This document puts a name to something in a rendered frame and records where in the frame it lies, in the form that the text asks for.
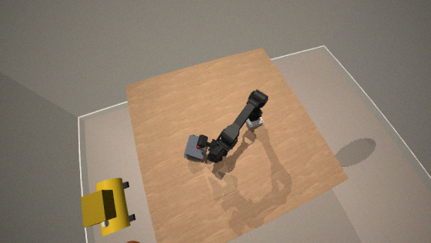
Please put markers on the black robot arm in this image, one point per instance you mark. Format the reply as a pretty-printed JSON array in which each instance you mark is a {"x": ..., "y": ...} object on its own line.
[{"x": 230, "y": 135}]

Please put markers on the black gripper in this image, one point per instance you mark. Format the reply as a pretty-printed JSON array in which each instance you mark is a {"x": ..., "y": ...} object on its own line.
[{"x": 202, "y": 143}]

